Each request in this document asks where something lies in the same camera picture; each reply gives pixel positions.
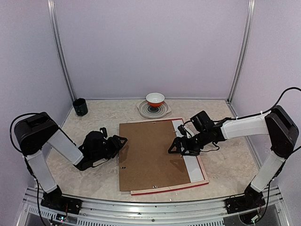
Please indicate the aluminium post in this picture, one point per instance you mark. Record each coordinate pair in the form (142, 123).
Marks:
(243, 50)
(59, 49)

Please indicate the grey striped plate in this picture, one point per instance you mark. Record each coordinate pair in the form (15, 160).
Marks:
(151, 112)

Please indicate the brown backing board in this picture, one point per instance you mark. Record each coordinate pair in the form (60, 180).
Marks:
(144, 162)

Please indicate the left aluminium post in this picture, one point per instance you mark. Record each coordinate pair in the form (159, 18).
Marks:
(59, 49)

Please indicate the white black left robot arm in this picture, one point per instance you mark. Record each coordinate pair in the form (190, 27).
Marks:
(30, 133)

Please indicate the cat photo print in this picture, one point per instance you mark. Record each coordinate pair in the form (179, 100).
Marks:
(191, 162)

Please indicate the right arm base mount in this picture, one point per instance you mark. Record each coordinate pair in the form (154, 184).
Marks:
(243, 203)

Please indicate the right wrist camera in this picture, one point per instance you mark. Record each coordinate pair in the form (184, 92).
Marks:
(185, 131)

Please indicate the right aluminium post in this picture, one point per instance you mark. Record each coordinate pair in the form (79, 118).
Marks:
(243, 50)

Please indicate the red wooden picture frame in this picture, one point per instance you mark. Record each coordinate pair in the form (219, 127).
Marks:
(173, 188)

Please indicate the orange white bowl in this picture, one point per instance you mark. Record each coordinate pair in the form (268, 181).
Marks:
(155, 99)

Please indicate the dark green mug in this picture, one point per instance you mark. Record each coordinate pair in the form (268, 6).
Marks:
(80, 107)

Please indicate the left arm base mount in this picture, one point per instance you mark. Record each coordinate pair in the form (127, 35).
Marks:
(61, 203)

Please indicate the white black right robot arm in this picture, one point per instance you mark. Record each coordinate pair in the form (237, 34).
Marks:
(275, 124)

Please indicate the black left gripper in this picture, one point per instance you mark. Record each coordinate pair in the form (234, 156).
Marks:
(115, 146)

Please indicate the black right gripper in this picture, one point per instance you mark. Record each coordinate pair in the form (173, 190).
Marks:
(178, 141)

